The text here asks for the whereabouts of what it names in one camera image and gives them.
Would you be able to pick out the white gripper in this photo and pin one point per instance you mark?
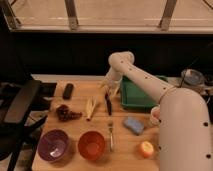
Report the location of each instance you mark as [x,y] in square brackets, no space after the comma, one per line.
[112,79]

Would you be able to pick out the black dish brush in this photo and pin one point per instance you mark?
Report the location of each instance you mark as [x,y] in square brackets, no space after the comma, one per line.
[108,103]

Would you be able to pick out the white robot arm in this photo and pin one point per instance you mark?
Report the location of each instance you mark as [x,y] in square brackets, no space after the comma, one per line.
[184,129]

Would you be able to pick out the orange bowl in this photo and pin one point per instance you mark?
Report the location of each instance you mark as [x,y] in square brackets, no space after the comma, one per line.
[91,145]

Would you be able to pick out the purple bowl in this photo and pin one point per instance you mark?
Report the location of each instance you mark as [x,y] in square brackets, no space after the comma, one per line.
[53,145]

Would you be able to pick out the green plastic tray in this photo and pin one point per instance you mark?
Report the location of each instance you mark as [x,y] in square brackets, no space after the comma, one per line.
[134,98]

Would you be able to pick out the black rectangular block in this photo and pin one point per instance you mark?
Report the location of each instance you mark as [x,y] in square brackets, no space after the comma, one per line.
[68,91]

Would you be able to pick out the metal fork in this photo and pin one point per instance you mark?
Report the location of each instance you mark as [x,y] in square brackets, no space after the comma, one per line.
[110,127]

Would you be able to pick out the blue sponge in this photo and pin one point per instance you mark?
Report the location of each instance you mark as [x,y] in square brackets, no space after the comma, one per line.
[134,125]

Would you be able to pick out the dark grape bunch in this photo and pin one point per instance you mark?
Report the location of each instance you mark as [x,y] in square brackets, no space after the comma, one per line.
[65,114]

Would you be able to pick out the white pink cup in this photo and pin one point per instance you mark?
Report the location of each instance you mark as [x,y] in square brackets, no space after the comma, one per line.
[155,115]

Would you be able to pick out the yellow red apple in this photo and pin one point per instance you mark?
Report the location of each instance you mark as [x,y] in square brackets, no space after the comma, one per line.
[146,149]

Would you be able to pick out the grey round tape roll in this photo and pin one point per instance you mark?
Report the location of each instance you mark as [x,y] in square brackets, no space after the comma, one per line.
[192,79]

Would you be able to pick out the black office chair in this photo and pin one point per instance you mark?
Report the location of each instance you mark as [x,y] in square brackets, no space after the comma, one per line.
[13,131]

